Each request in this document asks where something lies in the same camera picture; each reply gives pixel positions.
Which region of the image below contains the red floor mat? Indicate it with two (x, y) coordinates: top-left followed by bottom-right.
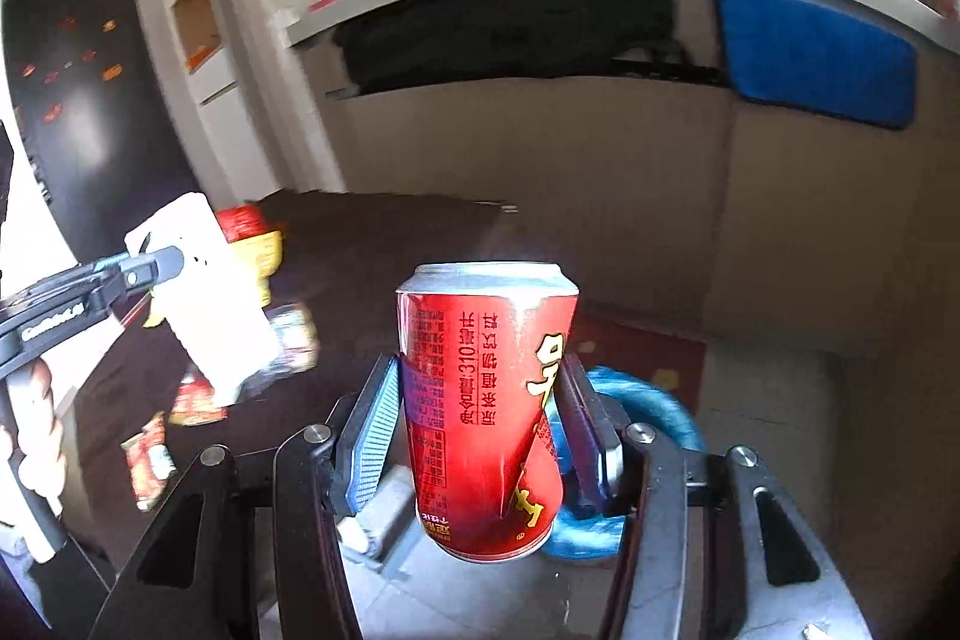
(574, 314), (710, 420)

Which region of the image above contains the person's left hand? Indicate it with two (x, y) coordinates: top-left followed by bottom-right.
(0, 356), (67, 521)

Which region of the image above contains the red drink can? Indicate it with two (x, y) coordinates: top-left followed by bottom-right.
(395, 262), (581, 564)

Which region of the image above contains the white box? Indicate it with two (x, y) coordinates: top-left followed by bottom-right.
(124, 192), (280, 407)

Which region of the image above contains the blue cloth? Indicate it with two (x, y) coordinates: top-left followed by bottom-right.
(711, 0), (920, 131)

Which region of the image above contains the red and yellow wrapper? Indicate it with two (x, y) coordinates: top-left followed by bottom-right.
(166, 377), (230, 427)

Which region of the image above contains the silver snack packet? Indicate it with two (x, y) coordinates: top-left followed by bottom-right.
(247, 301), (320, 386)

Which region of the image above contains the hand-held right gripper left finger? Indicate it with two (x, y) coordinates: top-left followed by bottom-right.
(88, 351), (407, 640)

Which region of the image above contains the red and white wrapper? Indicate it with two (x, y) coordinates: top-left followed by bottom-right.
(120, 413), (178, 512)

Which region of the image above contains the yellow snack packet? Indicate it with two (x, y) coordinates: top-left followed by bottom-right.
(146, 227), (286, 330)

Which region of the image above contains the dark low table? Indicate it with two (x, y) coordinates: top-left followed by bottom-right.
(60, 190), (518, 558)

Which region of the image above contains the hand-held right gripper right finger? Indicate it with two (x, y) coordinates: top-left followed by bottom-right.
(553, 355), (875, 640)

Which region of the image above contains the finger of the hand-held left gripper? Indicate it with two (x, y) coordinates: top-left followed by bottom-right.
(105, 244), (185, 311)

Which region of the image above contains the blue ring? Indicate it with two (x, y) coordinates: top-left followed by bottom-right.
(541, 366), (706, 562)

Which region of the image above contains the black fridge with magnets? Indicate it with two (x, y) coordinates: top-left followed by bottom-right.
(0, 0), (197, 266)

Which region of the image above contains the red snack packet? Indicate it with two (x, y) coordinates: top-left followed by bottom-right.
(214, 201), (272, 240)

